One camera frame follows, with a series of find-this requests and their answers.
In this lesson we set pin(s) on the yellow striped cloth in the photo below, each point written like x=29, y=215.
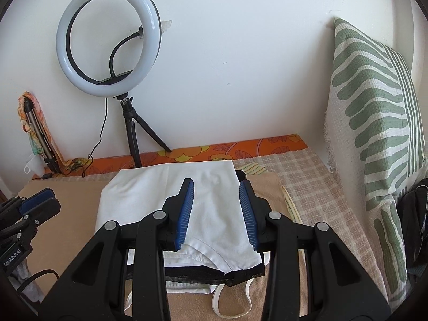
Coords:
x=257, y=169

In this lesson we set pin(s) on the black garment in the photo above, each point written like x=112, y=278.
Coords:
x=200, y=274

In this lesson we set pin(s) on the person's left hand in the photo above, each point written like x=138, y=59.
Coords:
x=28, y=286

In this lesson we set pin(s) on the green leaf pattern pillow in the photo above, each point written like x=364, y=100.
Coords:
x=378, y=107

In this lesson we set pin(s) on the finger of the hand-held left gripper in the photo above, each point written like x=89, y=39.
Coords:
x=36, y=198
x=40, y=215

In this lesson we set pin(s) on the white cup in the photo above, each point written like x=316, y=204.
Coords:
x=33, y=164

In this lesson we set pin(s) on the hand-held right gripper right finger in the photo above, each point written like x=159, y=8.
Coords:
x=247, y=214

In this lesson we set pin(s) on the orange floral sheet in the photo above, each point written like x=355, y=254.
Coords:
x=267, y=145

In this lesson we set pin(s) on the beige plaid blanket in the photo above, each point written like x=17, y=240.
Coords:
x=317, y=190

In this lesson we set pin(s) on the black mini tripod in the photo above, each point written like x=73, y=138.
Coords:
x=130, y=130

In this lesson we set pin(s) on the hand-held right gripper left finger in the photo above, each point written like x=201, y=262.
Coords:
x=185, y=214

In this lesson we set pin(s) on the colourful patterned cloth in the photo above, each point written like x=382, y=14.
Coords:
x=43, y=117

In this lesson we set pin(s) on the folded metal tripod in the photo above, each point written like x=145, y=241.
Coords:
x=38, y=130

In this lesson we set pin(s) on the black gooseneck phone holder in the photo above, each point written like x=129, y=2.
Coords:
x=115, y=53

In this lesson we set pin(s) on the white pants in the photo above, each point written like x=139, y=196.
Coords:
x=214, y=207

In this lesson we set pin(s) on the dark cloth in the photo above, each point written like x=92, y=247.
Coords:
x=414, y=227

